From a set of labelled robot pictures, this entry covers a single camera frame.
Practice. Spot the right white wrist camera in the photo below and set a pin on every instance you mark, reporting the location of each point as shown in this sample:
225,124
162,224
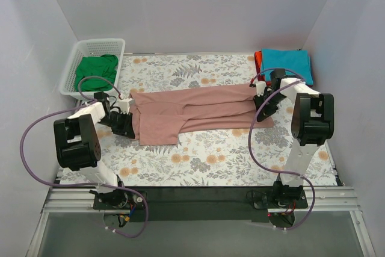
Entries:
259,86

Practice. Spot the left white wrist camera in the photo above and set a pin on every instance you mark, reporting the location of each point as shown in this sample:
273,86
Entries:
123,105

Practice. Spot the pink t shirt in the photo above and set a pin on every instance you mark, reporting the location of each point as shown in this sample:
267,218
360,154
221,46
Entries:
159,117

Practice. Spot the orange folded t shirt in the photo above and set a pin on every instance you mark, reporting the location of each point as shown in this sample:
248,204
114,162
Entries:
258,60

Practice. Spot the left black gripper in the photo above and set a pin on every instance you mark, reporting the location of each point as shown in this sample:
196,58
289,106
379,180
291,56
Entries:
125,123

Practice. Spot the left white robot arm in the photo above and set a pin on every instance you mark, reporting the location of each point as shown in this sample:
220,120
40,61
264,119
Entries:
77,144

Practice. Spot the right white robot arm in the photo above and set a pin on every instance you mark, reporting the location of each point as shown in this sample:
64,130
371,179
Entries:
312,119

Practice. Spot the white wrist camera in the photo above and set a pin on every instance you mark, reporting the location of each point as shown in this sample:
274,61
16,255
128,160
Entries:
123,105
259,86

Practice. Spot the white plastic basket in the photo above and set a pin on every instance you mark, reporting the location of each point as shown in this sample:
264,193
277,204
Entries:
89,48

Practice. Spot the floral table mat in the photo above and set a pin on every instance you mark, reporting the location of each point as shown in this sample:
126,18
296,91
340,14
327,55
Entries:
214,158

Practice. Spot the green t shirt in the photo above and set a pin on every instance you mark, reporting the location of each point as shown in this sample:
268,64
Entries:
103,66

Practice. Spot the blue folded t shirt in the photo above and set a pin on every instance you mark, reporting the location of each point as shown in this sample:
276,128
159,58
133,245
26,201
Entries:
295,60

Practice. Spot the aluminium rail frame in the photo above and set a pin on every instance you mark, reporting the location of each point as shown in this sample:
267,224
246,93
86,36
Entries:
71,226

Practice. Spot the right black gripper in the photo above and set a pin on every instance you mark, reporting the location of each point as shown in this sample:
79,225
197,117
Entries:
264,105

